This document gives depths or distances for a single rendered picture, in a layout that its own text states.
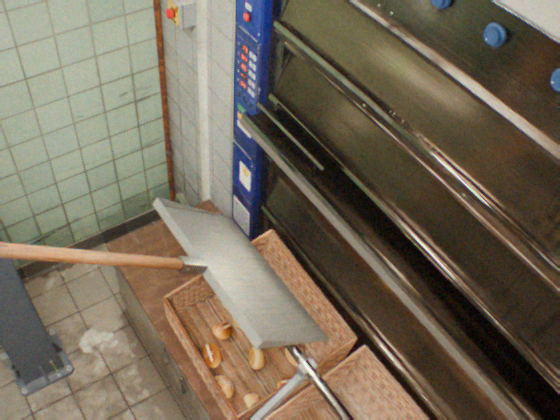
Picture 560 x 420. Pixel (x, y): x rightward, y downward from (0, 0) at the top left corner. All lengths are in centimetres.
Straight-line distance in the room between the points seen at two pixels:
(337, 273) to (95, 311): 151
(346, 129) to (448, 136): 40
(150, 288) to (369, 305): 94
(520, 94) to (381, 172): 51
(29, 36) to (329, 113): 128
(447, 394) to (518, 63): 104
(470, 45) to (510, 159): 24
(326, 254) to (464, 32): 102
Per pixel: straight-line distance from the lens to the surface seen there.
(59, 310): 315
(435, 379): 184
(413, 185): 150
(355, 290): 194
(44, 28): 244
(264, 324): 158
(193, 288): 225
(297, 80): 176
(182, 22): 224
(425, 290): 148
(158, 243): 256
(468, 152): 130
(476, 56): 123
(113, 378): 290
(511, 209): 126
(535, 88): 116
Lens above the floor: 259
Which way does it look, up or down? 49 degrees down
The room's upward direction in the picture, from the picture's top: 6 degrees clockwise
